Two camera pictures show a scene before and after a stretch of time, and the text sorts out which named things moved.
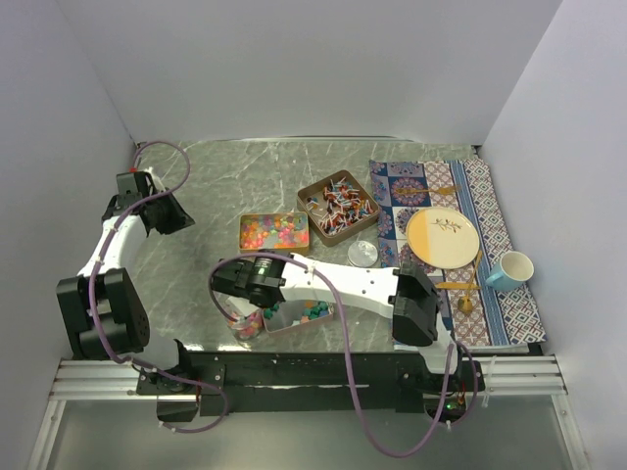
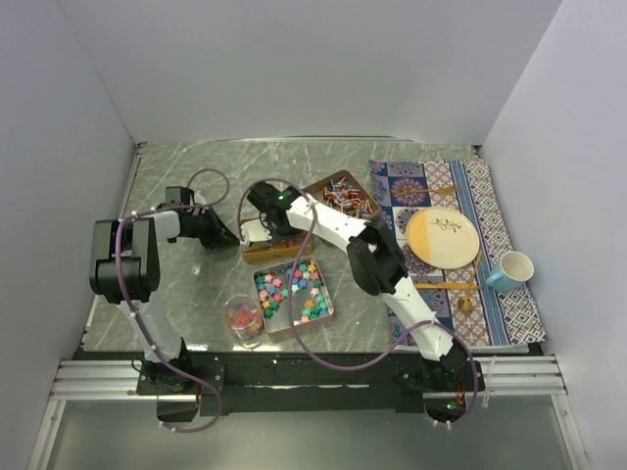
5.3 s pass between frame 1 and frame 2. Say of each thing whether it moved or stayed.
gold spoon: stayed
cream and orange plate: stayed
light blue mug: stayed
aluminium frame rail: stayed
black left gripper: moved
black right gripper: moved
